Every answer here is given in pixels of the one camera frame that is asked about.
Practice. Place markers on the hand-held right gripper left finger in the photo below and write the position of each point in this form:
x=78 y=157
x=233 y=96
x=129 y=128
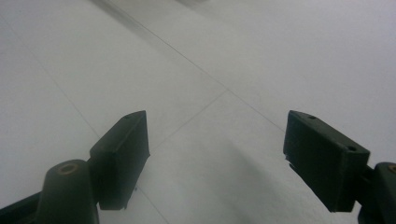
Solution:
x=121 y=161

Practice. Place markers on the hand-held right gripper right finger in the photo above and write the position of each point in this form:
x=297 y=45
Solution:
x=327 y=161

